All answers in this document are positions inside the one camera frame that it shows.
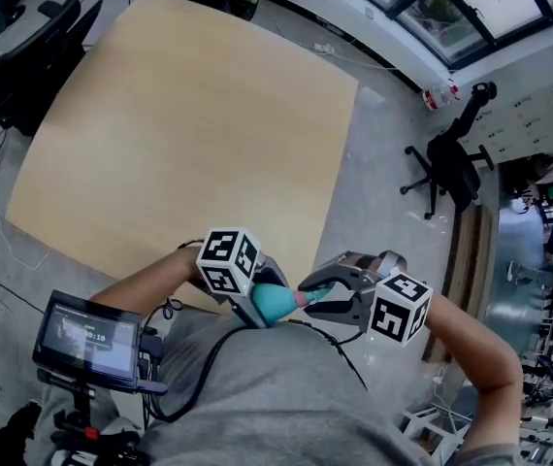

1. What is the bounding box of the person's left forearm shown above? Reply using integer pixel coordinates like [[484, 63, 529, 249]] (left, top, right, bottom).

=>
[[89, 248, 208, 310]]

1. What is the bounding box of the black monitor screen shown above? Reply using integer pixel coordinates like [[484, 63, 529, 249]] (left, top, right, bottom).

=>
[[32, 288, 169, 395]]

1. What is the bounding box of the black cable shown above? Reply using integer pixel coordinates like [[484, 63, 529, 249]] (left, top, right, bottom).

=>
[[147, 320, 307, 424], [300, 320, 370, 392]]

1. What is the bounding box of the white locker cabinet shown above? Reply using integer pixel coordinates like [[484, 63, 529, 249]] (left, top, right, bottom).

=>
[[450, 78, 553, 164]]

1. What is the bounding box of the person's grey shirt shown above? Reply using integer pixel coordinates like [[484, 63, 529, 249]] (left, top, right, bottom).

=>
[[140, 303, 530, 466]]

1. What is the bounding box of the teal spray bottle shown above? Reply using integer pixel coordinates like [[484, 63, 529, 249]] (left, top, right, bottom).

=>
[[251, 283, 302, 328]]

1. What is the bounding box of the black monitor mount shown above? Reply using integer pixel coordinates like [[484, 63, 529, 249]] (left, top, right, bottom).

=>
[[36, 369, 151, 466]]

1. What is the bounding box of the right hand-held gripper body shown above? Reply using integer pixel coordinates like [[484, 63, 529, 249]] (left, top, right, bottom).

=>
[[338, 250, 435, 350]]

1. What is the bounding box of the person's right forearm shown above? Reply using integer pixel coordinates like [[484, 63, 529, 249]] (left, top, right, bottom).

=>
[[424, 293, 525, 455]]

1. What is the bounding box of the black office chair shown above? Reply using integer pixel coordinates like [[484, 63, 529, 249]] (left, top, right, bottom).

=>
[[400, 81, 499, 220], [0, 0, 103, 138]]

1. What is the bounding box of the stack of wooden planks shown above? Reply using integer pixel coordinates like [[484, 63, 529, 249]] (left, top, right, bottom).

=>
[[421, 204, 494, 363]]

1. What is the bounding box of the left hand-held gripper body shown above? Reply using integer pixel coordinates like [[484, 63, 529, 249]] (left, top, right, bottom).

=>
[[195, 226, 264, 298]]

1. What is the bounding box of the white metal rack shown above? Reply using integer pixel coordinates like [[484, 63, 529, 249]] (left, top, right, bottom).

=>
[[400, 403, 474, 455]]

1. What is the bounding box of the clear water jug red label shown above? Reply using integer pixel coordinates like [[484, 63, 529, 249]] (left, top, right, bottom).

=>
[[421, 78, 461, 112]]

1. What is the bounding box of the black framed window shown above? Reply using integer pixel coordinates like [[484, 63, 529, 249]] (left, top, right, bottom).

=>
[[385, 0, 553, 70]]

